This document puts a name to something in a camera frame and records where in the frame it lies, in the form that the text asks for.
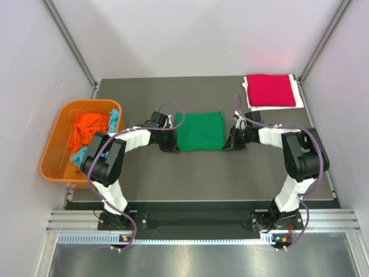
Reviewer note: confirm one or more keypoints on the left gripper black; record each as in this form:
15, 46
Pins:
172, 146

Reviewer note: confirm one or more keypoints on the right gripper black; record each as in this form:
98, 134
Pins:
232, 142

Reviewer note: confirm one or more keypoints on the green t shirt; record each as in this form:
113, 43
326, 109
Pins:
200, 131

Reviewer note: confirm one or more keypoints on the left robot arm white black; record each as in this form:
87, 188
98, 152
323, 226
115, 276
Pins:
103, 162

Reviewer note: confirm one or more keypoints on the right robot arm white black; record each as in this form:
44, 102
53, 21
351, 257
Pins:
305, 161

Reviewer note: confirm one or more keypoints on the folded red t shirt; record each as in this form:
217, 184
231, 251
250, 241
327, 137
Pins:
265, 90

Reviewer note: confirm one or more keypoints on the folded white t shirt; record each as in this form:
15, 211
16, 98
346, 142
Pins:
296, 93

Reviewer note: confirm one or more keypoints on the orange t shirt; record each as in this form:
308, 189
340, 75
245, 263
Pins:
85, 126

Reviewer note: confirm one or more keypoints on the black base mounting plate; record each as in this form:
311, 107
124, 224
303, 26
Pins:
201, 219

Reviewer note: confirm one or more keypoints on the light blue t shirt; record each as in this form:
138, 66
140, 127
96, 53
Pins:
78, 156

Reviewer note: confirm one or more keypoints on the orange plastic basket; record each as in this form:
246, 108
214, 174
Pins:
55, 165

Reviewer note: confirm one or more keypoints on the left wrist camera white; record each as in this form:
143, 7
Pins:
169, 121

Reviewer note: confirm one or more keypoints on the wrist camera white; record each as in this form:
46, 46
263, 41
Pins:
169, 121
240, 121

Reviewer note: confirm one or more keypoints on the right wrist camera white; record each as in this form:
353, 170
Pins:
240, 121

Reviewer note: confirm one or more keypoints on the slotted grey cable duct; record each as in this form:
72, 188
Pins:
123, 239

